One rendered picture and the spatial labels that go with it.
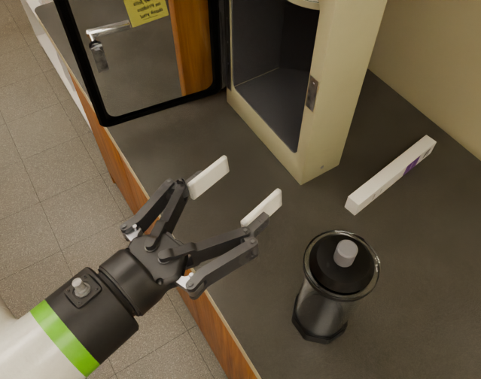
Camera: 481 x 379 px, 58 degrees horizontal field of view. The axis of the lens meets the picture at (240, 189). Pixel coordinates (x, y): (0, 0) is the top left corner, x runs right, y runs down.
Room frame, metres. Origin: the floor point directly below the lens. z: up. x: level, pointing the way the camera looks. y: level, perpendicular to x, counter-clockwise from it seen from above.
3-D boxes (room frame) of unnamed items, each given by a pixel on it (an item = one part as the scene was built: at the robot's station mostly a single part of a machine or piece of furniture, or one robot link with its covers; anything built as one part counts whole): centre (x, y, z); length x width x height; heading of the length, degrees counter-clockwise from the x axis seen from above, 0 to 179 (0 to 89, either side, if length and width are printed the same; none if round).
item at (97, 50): (0.71, 0.28, 1.18); 0.02 x 0.02 x 0.06; 25
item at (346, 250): (0.28, -0.14, 1.18); 0.09 x 0.09 x 0.07
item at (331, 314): (0.28, -0.14, 1.06); 0.11 x 0.11 x 0.21
